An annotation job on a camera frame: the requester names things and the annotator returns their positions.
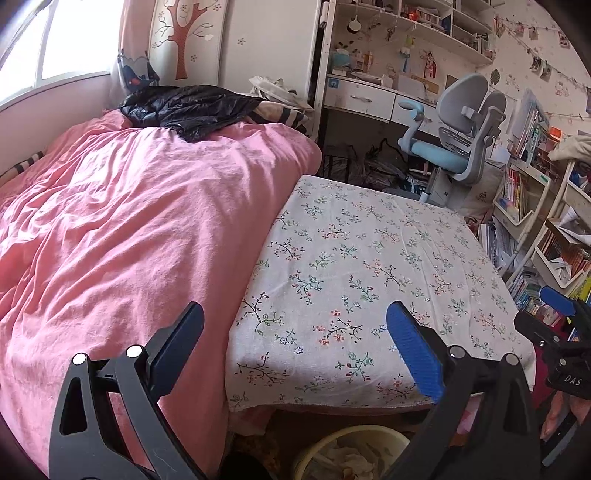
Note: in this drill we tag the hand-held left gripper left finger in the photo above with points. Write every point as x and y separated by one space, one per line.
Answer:
178 341

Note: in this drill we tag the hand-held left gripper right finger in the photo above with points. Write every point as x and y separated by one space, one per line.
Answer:
415 350

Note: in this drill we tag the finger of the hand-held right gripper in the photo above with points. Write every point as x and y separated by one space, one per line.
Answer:
533 327
558 300

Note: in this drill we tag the white tissue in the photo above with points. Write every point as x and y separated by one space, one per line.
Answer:
355 461

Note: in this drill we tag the yellow trash bin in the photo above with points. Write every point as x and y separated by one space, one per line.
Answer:
307 454

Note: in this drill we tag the person's right hand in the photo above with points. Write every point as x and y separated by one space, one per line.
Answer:
556 415

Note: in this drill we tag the row of books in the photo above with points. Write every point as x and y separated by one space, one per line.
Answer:
570 254
526 293
531 131
513 191

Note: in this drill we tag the white book rack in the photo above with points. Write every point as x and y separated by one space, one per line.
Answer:
551 258
538 203

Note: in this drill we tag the pink duvet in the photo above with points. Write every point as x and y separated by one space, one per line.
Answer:
138 230

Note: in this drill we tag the white paper bag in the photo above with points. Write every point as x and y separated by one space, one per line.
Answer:
482 194

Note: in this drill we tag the beige cloth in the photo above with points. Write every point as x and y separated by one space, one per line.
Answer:
572 147

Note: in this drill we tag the black storage bag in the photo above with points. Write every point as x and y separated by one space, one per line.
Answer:
344 166
385 166

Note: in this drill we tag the grey blue desk chair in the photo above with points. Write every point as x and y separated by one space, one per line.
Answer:
438 154

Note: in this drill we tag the black jacket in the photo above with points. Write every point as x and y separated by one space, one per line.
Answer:
184 108

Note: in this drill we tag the white desk drawer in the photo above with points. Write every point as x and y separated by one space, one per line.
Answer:
411 115
360 97

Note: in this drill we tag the striped pillow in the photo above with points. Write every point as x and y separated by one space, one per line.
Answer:
281 115

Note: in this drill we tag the white desk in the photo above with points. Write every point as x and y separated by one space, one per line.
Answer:
383 87

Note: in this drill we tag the white tote bag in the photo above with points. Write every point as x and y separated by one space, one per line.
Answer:
272 87

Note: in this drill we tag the teal desk item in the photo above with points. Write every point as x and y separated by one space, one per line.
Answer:
343 60

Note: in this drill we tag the white wardrobe with tree decal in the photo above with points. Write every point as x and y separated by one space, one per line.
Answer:
258 46

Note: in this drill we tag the white desk shelf unit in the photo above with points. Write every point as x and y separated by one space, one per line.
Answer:
392 37

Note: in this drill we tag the pink curtain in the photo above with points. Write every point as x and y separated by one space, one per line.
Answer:
136 27

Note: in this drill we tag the window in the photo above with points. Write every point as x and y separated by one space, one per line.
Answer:
55 46

